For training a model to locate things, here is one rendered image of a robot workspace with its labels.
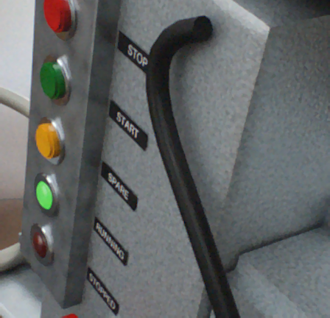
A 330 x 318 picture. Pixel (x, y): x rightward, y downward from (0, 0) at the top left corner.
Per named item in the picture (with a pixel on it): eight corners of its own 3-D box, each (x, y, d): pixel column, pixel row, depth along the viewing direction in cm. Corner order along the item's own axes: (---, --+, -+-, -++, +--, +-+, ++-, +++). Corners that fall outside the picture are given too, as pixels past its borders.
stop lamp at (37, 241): (56, 261, 66) (58, 239, 65) (40, 266, 66) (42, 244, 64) (42, 244, 68) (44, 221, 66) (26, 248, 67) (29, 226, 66)
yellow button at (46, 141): (62, 163, 60) (65, 134, 59) (50, 165, 60) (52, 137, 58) (46, 144, 62) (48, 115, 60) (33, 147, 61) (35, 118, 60)
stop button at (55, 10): (74, 38, 54) (77, 1, 53) (60, 40, 54) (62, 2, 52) (54, 20, 56) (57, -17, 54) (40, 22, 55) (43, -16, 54)
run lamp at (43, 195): (61, 213, 63) (64, 188, 62) (45, 217, 63) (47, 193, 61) (46, 196, 65) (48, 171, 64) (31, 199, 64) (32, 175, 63)
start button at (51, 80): (68, 104, 57) (71, 71, 56) (54, 107, 57) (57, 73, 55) (50, 86, 59) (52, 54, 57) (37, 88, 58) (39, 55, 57)
